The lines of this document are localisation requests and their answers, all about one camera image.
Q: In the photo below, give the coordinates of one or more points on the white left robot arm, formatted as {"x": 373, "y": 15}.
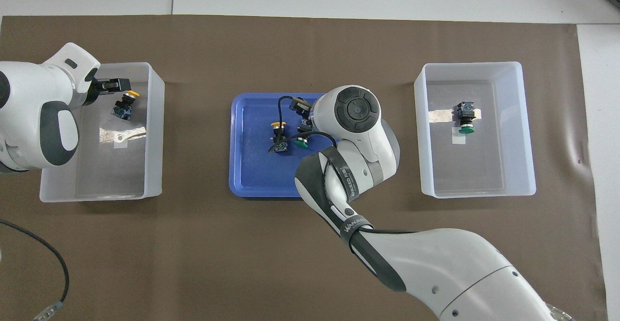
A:
{"x": 29, "y": 98}

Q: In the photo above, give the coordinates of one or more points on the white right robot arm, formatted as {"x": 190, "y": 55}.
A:
{"x": 436, "y": 263}

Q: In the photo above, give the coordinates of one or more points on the yellow push button switch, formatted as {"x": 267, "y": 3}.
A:
{"x": 121, "y": 112}
{"x": 278, "y": 126}

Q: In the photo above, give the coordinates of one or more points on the green push button switch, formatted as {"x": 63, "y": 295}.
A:
{"x": 301, "y": 143}
{"x": 465, "y": 113}

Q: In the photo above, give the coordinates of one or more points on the translucent white plastic box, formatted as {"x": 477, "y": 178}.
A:
{"x": 518, "y": 132}
{"x": 152, "y": 142}

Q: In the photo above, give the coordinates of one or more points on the blue plastic tray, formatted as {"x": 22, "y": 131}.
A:
{"x": 252, "y": 166}

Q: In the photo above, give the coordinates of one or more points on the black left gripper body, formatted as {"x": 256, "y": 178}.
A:
{"x": 95, "y": 91}

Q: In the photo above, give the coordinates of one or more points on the brown paper table mat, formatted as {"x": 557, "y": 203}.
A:
{"x": 290, "y": 45}

